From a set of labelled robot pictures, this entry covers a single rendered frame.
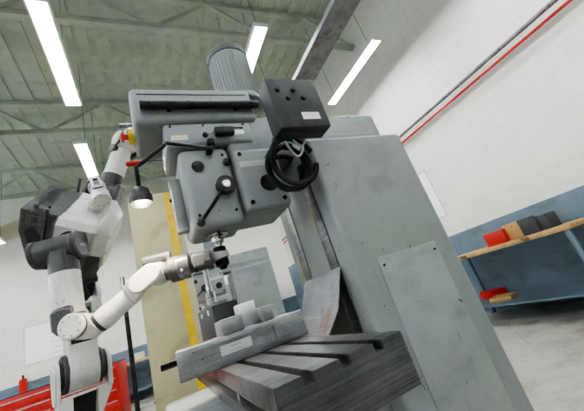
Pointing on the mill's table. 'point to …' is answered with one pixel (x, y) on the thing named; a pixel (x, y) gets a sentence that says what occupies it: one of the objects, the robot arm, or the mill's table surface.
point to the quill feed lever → (225, 186)
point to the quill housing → (185, 162)
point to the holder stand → (211, 314)
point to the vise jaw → (229, 325)
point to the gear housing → (189, 135)
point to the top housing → (155, 119)
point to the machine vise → (240, 343)
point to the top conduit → (197, 104)
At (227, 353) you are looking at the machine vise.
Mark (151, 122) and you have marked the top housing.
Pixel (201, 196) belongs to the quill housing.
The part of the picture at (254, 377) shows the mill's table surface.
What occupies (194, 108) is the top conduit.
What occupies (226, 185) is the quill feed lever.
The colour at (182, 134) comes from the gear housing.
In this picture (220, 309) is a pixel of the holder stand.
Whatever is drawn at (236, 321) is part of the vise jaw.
